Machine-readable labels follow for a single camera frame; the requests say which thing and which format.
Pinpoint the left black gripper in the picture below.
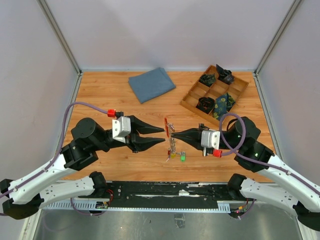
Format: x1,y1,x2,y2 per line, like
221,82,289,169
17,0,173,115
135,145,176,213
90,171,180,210
92,114,166,153

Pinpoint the key with green tag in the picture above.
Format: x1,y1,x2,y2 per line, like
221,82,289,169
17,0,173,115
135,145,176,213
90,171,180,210
179,151,186,162

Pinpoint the metal key organizer red handle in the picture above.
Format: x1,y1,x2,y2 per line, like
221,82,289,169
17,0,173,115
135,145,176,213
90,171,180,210
164,117,177,162

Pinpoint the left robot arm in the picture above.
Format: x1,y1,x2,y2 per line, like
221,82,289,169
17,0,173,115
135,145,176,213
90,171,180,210
0,115,165,220

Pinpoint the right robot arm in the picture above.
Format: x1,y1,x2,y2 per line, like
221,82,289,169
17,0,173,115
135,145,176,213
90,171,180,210
172,113,320,231

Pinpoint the black orange rolled tie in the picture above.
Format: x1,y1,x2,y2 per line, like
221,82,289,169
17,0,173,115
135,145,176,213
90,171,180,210
196,97,215,114

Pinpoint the wooden compartment tray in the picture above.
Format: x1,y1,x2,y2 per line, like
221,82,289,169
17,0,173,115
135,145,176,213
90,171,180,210
180,65,249,126

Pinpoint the blue yellow floral tie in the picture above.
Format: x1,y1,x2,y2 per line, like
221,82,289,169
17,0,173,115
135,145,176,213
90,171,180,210
212,92,236,121

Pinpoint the folded blue cloth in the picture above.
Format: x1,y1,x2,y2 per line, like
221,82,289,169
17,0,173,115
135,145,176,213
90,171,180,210
128,67,176,104

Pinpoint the dark green rolled tie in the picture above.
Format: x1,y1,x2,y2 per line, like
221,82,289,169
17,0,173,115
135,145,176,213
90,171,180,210
198,73,216,87

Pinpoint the dark navy rolled tie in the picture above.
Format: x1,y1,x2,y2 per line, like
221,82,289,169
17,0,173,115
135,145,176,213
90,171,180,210
215,64,235,85

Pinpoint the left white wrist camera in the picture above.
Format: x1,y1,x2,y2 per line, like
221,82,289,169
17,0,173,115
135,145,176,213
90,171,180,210
112,116,131,143

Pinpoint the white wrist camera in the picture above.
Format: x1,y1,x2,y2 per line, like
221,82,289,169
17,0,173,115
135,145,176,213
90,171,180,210
200,129,221,150
112,116,131,143

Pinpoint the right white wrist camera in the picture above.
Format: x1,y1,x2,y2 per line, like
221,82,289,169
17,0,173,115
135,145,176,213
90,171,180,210
200,129,221,150

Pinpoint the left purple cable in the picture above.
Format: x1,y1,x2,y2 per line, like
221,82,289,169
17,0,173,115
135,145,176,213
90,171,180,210
0,102,123,216

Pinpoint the purple cable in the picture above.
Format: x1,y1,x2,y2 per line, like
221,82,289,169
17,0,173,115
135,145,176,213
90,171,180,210
212,112,320,197
0,102,123,216

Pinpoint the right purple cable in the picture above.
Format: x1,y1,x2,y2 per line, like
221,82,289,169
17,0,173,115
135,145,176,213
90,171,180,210
212,112,320,197

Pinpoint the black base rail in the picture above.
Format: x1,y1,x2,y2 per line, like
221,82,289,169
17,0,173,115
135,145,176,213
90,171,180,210
77,180,251,210

